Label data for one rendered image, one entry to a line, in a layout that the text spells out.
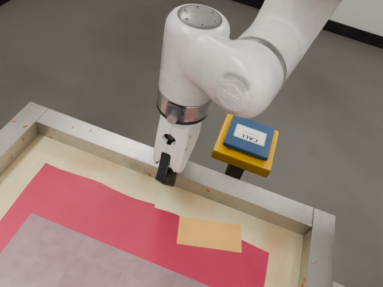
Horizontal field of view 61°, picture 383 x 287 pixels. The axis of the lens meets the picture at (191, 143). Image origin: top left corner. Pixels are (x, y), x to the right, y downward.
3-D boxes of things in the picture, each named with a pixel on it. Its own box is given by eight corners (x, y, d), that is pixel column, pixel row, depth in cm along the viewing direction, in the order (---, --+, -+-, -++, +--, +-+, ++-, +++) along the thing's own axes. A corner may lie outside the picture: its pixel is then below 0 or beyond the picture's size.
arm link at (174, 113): (200, 122, 40) (196, 136, 42) (220, 81, 46) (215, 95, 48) (145, 102, 41) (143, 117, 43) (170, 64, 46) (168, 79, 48)
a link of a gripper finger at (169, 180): (172, 176, 50) (167, 198, 56) (179, 162, 52) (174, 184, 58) (153, 169, 51) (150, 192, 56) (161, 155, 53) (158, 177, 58)
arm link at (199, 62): (307, 42, 35) (275, 86, 29) (273, 111, 43) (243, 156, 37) (189, -11, 39) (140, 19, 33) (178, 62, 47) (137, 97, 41)
